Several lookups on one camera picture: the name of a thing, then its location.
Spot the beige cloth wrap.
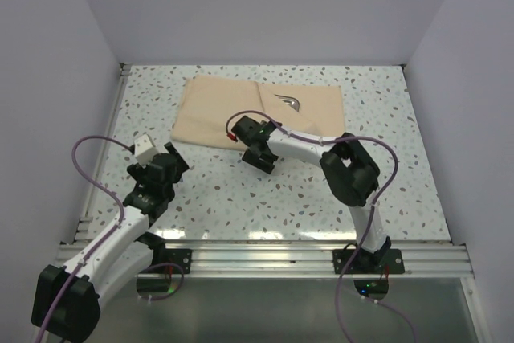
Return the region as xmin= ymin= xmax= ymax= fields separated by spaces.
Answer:
xmin=171 ymin=76 xmax=345 ymax=150

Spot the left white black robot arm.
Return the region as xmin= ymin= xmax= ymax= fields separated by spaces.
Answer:
xmin=31 ymin=135 xmax=192 ymax=342

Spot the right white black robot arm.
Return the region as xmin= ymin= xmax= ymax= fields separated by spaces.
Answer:
xmin=226 ymin=115 xmax=391 ymax=273

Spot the steel instrument tray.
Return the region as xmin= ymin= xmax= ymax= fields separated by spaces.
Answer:
xmin=275 ymin=94 xmax=300 ymax=112

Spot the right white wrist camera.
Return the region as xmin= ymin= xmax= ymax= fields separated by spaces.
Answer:
xmin=226 ymin=132 xmax=239 ymax=143

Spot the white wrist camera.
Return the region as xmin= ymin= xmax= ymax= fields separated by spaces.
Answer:
xmin=133 ymin=133 xmax=159 ymax=166
xmin=226 ymin=132 xmax=239 ymax=143

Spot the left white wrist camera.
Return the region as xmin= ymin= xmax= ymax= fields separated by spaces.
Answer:
xmin=133 ymin=133 xmax=159 ymax=166

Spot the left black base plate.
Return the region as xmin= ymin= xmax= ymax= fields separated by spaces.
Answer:
xmin=120 ymin=247 xmax=193 ymax=276

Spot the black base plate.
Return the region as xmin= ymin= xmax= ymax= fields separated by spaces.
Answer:
xmin=120 ymin=247 xmax=193 ymax=276
xmin=332 ymin=242 xmax=406 ymax=275

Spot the aluminium left side rail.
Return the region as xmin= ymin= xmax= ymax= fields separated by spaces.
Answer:
xmin=73 ymin=63 xmax=132 ymax=243

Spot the aluminium rail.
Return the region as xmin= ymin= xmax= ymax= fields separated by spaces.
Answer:
xmin=73 ymin=63 xmax=132 ymax=243
xmin=51 ymin=238 xmax=471 ymax=280

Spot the aluminium front rail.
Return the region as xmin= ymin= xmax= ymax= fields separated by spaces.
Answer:
xmin=51 ymin=238 xmax=471 ymax=280

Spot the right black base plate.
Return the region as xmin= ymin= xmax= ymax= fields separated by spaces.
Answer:
xmin=332 ymin=242 xmax=406 ymax=275

